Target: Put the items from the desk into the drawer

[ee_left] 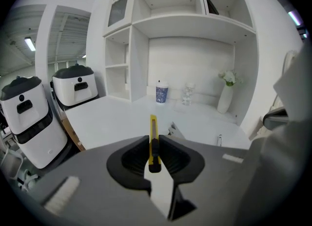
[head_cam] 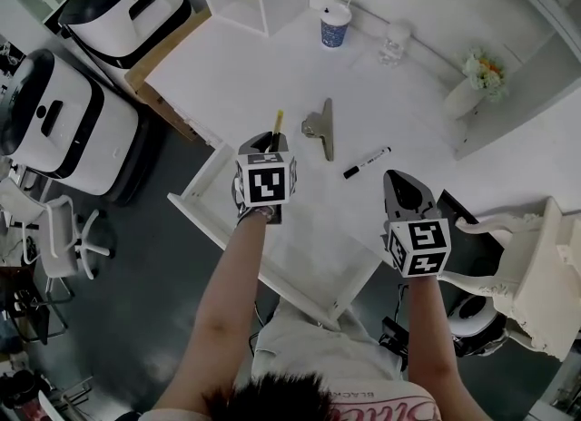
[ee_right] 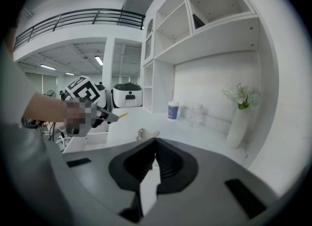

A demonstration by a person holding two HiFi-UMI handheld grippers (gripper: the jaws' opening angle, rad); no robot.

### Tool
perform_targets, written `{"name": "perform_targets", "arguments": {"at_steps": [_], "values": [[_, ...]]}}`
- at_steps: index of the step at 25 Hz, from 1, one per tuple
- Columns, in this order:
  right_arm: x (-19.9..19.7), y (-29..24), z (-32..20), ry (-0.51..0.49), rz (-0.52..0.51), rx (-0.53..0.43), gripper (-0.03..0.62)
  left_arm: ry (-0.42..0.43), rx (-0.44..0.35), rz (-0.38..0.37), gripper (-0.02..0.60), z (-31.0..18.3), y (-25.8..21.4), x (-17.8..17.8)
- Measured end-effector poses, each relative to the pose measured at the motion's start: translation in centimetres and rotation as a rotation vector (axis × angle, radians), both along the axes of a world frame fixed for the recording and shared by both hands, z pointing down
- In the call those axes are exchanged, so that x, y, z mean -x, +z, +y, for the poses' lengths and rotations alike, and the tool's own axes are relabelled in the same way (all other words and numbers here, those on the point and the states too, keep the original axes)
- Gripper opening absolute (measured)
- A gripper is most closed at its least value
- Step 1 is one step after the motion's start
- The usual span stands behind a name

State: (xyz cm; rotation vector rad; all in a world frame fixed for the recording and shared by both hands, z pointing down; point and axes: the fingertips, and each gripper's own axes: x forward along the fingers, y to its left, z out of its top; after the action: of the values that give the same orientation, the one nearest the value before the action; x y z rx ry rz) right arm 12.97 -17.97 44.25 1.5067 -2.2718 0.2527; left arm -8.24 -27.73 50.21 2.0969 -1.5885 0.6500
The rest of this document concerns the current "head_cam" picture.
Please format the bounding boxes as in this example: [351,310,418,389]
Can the person's left forearm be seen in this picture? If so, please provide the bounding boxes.
[153,210,279,421]

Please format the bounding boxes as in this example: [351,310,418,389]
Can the round white black device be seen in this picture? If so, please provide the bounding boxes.
[446,293,510,357]

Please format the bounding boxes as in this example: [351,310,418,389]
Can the white swivel chair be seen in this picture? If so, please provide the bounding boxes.
[39,193,113,294]

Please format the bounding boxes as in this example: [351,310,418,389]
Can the white vase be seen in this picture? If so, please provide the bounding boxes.
[441,75,483,120]

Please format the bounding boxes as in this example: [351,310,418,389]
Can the blue patterned paper cup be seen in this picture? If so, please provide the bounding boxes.
[319,0,353,51]

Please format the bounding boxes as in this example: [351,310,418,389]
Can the large metal binder clip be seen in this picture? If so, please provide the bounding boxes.
[300,97,336,162]

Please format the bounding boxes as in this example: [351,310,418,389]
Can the person's right forearm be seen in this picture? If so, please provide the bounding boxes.
[405,273,492,421]

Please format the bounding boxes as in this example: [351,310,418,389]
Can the white plastic chair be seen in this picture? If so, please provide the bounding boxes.
[0,177,47,230]

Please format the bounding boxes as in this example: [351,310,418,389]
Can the person's white t-shirt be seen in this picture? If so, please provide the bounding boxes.
[135,377,445,421]

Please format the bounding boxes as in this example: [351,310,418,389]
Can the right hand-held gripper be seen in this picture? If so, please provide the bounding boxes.
[383,169,453,279]

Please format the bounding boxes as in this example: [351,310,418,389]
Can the white black robot base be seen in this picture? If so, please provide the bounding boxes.
[57,0,192,70]
[0,48,152,206]

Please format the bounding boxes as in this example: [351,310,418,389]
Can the ornate white dresser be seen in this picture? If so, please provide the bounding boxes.
[437,195,581,362]

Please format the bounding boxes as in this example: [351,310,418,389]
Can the yellow and black pen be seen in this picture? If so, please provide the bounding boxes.
[271,109,285,153]

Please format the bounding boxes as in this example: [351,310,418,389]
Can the black metal chair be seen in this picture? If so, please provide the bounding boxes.
[7,268,70,347]

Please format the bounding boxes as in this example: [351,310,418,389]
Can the black and white marker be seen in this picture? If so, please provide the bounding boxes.
[342,146,393,181]

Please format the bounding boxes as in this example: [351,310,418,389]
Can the person's light grey trousers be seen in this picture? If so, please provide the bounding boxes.
[251,295,406,385]

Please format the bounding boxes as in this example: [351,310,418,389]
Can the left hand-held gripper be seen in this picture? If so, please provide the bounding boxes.
[231,132,299,225]

